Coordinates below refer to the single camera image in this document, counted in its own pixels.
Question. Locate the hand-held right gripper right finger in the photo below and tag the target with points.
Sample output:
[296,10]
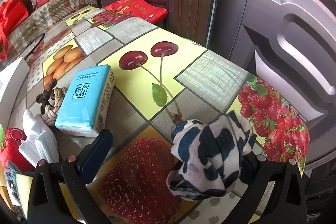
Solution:
[249,170]

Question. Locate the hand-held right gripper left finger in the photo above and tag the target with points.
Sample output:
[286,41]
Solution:
[95,153]

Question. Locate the black white cow print cloth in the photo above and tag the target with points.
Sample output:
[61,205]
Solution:
[210,153]

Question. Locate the blue and yellow tissue pack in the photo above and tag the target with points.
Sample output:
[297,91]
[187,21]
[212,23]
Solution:
[84,98]

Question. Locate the white socks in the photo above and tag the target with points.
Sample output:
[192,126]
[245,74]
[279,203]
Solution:
[39,137]

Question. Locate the shallow white cardboard box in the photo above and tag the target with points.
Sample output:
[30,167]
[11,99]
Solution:
[11,79]

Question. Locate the red apple plush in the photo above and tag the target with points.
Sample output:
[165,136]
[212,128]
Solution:
[11,145]

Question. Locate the grey teal knitted cloth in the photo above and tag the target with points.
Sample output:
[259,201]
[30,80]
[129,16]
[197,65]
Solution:
[10,176]

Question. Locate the fruit print tablecloth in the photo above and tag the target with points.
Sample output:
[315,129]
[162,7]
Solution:
[183,66]

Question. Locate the plaid blanket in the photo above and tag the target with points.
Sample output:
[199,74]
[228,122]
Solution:
[57,8]

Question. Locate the red printed bag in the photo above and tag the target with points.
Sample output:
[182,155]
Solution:
[141,8]

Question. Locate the glossy red tote bag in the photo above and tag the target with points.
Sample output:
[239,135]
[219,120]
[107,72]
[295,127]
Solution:
[11,19]

